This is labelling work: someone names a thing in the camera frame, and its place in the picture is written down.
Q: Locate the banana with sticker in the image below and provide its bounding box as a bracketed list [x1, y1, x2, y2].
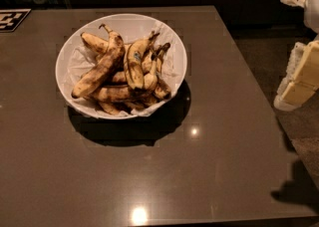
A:
[124, 31, 159, 90]

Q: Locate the banana with dark stem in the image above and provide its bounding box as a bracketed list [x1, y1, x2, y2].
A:
[142, 43, 171, 101]

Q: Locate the white round bowl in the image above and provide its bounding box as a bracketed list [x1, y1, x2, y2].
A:
[54, 13, 188, 120]

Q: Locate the spotted banana lying low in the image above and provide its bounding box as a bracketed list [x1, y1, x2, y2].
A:
[91, 85, 146, 103]

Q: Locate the long spotted banana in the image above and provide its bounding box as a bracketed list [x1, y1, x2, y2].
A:
[71, 24, 125, 99]

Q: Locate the small banana at front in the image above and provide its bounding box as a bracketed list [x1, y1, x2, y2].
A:
[99, 102, 122, 115]

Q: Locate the short banana at back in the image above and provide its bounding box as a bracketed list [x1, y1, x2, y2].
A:
[81, 32, 109, 54]

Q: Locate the white paper liner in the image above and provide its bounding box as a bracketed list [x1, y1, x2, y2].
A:
[67, 21, 183, 118]

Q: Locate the black white marker tag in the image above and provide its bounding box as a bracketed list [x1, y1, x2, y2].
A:
[0, 9, 31, 33]

